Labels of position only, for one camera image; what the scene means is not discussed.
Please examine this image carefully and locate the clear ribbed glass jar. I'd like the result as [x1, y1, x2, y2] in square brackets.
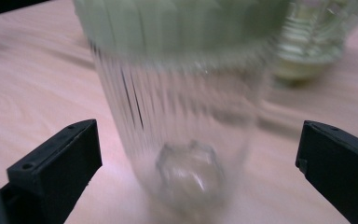
[273, 0, 358, 82]

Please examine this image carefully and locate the clear ribbed glass cup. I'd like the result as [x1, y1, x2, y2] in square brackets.
[73, 0, 291, 213]

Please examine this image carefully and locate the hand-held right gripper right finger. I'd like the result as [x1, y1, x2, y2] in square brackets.
[295, 119, 358, 224]

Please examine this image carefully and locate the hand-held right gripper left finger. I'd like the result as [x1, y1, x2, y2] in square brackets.
[0, 119, 103, 224]

